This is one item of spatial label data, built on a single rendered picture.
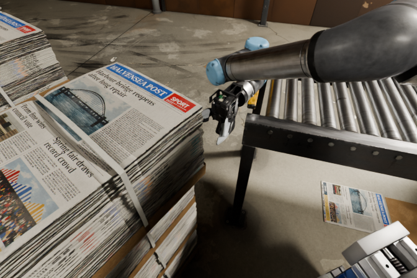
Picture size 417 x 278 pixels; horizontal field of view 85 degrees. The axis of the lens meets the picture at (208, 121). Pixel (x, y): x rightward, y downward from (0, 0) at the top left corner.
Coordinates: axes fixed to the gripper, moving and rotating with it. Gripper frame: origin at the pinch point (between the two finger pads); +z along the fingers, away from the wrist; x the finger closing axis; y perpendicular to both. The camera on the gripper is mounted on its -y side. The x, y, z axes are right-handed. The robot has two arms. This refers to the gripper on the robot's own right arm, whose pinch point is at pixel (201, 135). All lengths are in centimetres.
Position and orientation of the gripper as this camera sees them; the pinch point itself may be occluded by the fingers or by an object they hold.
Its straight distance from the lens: 66.2
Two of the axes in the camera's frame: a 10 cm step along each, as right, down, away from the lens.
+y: 0.0, -7.2, -6.9
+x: 8.1, 4.1, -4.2
